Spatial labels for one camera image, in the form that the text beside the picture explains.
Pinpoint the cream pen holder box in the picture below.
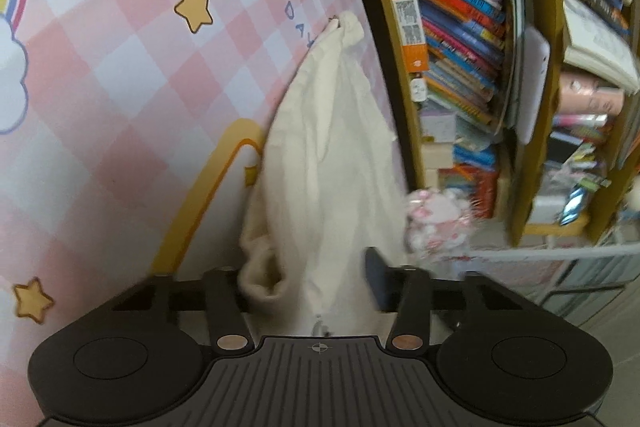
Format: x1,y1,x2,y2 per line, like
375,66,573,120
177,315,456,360
421,142,454,170

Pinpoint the wooden bookshelf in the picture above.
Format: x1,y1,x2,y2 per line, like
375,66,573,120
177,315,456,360
363,0,639,245

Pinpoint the pink checkered cartoon mat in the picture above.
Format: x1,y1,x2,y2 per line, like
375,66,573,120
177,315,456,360
1,0,395,426

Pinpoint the row of colourful books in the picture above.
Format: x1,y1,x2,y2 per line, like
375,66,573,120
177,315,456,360
388,0,518,213

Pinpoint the small white calendar card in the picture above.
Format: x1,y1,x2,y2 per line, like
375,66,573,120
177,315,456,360
420,112,457,143

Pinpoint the cream hoodie with black print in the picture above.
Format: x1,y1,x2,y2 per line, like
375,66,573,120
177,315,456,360
239,12,406,337

